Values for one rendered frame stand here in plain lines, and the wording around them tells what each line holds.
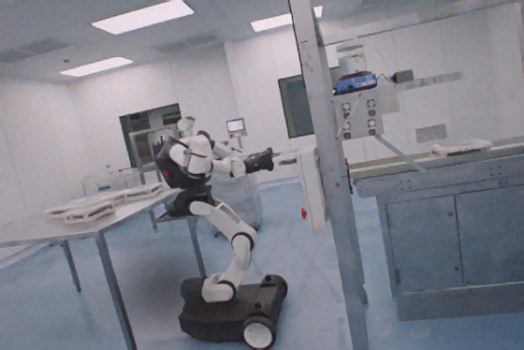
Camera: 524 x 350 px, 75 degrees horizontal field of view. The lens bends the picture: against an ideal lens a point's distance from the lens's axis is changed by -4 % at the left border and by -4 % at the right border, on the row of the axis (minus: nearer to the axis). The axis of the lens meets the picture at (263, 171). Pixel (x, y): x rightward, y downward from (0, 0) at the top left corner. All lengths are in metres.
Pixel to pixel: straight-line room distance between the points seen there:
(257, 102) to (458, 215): 5.37
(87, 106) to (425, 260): 7.24
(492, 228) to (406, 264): 0.48
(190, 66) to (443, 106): 4.87
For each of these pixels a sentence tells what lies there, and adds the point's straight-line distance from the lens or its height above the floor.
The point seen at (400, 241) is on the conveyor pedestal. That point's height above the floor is 0.49.
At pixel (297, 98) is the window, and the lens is 6.90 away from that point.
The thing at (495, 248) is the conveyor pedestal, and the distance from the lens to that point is 2.21.
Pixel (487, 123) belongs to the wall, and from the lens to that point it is 7.72.
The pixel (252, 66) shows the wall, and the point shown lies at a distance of 7.02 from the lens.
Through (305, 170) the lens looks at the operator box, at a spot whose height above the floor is 1.10.
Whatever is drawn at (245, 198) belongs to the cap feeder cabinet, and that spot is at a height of 0.42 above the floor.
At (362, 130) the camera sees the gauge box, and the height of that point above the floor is 1.13.
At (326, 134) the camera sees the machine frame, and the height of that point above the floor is 1.19.
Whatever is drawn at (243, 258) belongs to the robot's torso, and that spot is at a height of 0.49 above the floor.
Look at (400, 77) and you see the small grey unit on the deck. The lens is 1.95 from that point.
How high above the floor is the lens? 1.27
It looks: 8 degrees down
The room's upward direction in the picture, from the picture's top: 12 degrees counter-clockwise
